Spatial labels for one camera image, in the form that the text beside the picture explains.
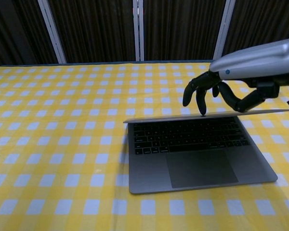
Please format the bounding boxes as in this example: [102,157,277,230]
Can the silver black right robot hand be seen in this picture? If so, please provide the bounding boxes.
[182,41,289,117]

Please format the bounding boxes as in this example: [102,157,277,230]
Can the silver laptop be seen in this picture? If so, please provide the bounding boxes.
[123,108,289,195]

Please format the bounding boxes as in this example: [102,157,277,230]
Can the dark brown pleated curtain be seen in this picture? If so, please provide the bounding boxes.
[0,0,289,67]

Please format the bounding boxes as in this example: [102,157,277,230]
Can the yellow white checkered tablecloth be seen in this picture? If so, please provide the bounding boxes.
[0,60,289,231]

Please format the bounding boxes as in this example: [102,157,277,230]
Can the white metal frame post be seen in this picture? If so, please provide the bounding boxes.
[37,0,67,64]
[132,0,145,62]
[213,0,237,61]

